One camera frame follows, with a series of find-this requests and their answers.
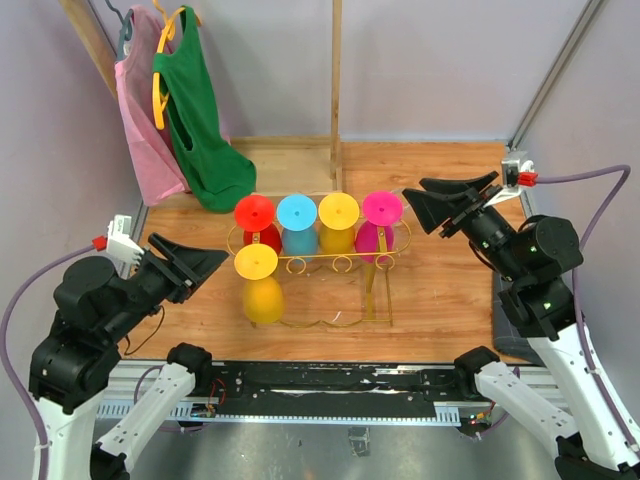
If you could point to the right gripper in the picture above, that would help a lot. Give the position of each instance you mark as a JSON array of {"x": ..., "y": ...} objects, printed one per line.
[{"x": 431, "y": 209}]

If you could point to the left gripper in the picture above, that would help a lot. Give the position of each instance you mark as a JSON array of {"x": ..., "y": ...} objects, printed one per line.
[{"x": 185, "y": 266}]

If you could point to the red plastic wine glass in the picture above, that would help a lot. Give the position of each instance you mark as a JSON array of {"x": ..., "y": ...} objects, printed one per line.
[{"x": 255, "y": 215}]

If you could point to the yellow wine glass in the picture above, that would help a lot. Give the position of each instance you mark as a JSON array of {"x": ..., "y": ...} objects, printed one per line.
[
  {"x": 262, "y": 297},
  {"x": 338, "y": 213}
]

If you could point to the magenta plastic wine glass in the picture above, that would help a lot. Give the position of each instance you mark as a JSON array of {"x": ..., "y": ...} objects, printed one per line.
[{"x": 381, "y": 209}]

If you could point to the blue plastic wine glass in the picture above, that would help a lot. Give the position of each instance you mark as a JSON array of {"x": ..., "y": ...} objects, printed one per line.
[{"x": 297, "y": 214}]

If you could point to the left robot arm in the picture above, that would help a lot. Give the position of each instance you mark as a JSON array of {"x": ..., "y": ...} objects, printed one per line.
[{"x": 70, "y": 369}]

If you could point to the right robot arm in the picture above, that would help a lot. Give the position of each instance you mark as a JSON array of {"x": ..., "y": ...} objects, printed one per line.
[{"x": 595, "y": 437}]

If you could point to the wooden clothes rack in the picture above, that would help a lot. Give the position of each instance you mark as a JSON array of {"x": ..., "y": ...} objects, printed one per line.
[{"x": 311, "y": 165}]

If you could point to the green tank top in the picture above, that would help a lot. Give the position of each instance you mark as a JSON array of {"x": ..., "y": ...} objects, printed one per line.
[{"x": 217, "y": 174}]

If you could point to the pink shirt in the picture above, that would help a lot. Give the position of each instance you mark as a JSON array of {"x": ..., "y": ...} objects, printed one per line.
[{"x": 157, "y": 171}]

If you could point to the grey checked cloth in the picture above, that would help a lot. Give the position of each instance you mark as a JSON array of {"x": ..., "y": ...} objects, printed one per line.
[{"x": 505, "y": 337}]

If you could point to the yellow clothes hanger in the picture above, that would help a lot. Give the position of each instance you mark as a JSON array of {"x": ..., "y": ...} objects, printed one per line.
[{"x": 179, "y": 73}]

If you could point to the grey clothes hanger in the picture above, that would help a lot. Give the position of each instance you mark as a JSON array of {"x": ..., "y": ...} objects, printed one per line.
[{"x": 126, "y": 29}]

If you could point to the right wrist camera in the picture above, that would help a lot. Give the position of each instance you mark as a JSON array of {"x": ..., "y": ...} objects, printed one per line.
[{"x": 518, "y": 172}]

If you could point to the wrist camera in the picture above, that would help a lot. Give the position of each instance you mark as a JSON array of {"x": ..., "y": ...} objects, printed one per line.
[
  {"x": 518, "y": 172},
  {"x": 118, "y": 243}
]

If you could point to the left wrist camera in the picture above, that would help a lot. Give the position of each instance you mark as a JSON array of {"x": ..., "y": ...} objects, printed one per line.
[{"x": 118, "y": 243}]

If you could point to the gold wire glass rack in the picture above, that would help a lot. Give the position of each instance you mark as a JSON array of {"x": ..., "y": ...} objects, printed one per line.
[{"x": 339, "y": 291}]

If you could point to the black mounting base rail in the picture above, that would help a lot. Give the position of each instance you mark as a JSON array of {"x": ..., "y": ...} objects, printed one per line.
[{"x": 333, "y": 390}]

